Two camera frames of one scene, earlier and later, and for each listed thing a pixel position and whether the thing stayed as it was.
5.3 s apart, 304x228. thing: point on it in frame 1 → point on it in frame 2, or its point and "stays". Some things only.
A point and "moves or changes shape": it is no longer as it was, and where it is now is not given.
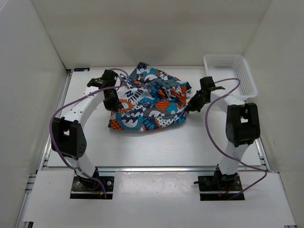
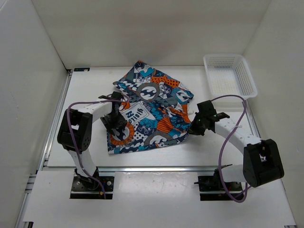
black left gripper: (114, 106) → (121, 121)
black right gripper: (192, 105) → (193, 129)
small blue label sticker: (81, 69) stays
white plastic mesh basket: (231, 72) stays
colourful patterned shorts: (149, 99) moves or changes shape
